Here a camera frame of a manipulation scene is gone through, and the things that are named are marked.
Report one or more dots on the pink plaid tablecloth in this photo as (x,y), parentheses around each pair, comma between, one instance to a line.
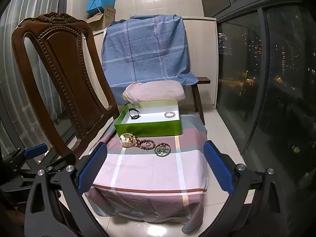
(148,172)

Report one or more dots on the dark wooden bench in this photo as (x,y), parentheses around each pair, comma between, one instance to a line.
(201,80)

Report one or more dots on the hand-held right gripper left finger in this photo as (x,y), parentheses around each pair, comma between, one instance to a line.
(95,164)

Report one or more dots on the green cardboard box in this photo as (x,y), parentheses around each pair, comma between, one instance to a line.
(148,128)

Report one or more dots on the pink cushion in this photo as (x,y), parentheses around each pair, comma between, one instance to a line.
(155,92)

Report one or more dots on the blue folded bag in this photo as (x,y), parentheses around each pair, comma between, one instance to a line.
(100,1)

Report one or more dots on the carved wooden chair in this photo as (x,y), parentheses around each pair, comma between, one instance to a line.
(66,79)

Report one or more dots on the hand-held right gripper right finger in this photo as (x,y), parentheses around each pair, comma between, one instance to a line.
(217,164)

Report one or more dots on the black wristband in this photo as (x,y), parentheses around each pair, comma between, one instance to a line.
(134,115)

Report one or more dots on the grey sheer curtain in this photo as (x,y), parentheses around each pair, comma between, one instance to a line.
(14,5)

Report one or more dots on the blue plaid cloth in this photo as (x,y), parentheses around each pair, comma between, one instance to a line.
(145,49)

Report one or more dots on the brown cardboard box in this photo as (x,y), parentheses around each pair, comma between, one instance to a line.
(98,21)

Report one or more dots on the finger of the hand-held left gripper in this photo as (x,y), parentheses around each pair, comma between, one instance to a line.
(35,151)

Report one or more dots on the glass balcony window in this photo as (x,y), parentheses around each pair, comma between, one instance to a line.
(246,66)

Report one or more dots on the dark green bangle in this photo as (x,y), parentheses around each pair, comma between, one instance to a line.
(158,152)

